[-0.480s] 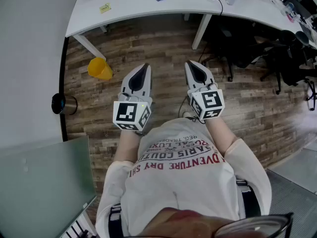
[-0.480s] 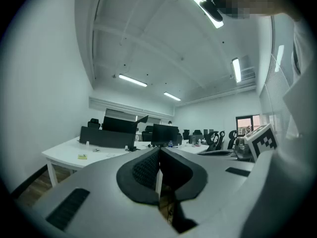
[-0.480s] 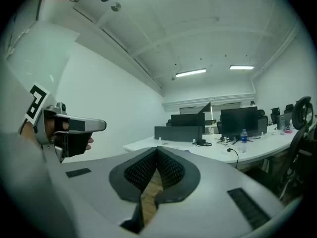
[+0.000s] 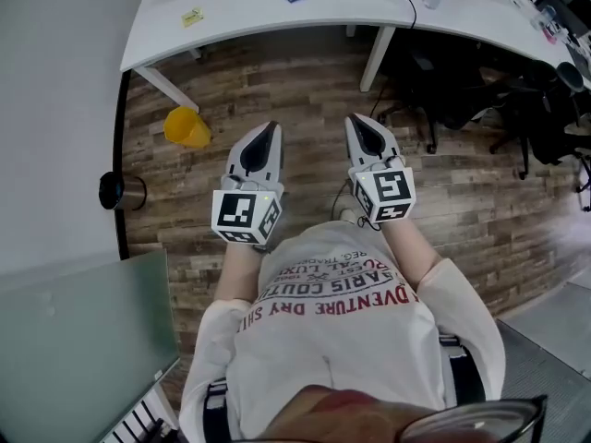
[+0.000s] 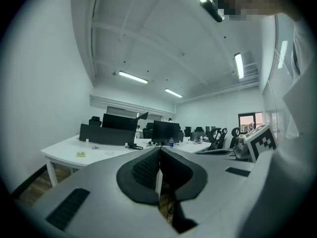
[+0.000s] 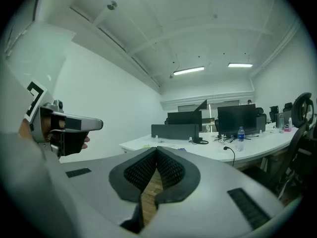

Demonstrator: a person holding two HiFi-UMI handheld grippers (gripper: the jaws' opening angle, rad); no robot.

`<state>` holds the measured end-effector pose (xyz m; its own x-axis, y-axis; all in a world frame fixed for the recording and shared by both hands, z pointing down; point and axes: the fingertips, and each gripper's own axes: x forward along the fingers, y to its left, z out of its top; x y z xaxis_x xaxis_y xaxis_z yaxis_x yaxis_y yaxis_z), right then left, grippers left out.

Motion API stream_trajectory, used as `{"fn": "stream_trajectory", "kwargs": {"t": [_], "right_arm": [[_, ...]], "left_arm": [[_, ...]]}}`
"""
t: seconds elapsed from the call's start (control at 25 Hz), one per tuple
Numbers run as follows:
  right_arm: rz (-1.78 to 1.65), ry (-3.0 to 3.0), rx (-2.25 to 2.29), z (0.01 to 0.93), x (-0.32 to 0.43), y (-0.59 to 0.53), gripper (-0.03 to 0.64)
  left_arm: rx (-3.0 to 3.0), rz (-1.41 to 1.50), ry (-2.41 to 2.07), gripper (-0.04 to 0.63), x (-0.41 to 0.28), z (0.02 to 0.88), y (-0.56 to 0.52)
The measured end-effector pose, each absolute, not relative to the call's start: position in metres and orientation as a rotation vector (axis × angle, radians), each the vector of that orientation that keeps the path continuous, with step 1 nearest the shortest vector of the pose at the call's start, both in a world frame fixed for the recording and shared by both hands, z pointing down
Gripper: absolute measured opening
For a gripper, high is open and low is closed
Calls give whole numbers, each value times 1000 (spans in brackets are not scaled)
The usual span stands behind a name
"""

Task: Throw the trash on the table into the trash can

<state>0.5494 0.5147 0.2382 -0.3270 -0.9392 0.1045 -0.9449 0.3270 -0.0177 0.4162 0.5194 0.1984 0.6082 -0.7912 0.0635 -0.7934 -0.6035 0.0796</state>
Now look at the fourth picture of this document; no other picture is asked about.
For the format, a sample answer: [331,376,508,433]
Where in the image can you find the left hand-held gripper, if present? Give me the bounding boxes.
[211,121,285,247]

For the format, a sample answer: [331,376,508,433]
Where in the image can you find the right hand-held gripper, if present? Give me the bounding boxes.
[344,114,417,226]

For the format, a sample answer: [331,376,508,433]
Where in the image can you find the yellow bin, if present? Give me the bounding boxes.
[163,105,212,150]

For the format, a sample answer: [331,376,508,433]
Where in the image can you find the yellow plastic packet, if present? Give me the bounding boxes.
[180,6,206,30]

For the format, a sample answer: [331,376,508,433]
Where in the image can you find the person's left forearm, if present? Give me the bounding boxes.
[212,241,265,303]

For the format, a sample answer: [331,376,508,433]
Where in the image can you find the person's right forearm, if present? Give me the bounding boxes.
[379,221,445,291]

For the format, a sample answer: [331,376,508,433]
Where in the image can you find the white shoe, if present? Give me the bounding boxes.
[339,206,366,226]

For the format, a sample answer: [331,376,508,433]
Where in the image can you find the white desk leg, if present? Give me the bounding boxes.
[359,25,396,93]
[133,65,202,115]

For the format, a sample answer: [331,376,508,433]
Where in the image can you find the black office chair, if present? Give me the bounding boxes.
[487,60,591,182]
[382,39,490,156]

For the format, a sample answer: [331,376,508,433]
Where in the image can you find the steel bin with black liner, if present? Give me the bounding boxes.
[98,171,149,212]

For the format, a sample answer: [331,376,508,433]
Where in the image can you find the black baseboard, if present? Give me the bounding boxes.
[112,69,134,261]

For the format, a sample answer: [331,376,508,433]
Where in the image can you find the person's white printed shirt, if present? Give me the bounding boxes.
[178,221,507,443]

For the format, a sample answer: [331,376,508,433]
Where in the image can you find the glass jar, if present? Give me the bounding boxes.
[530,5,558,31]

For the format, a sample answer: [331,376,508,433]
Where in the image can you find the frosted glass partition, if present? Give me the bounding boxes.
[0,249,182,443]

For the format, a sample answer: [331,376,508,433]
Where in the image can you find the person's face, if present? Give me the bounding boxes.
[258,383,444,443]

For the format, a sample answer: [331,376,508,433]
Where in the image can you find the person's black-framed glasses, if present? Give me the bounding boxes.
[400,394,549,443]

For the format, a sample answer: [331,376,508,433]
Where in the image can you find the white slatted rack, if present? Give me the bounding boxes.
[99,383,181,443]

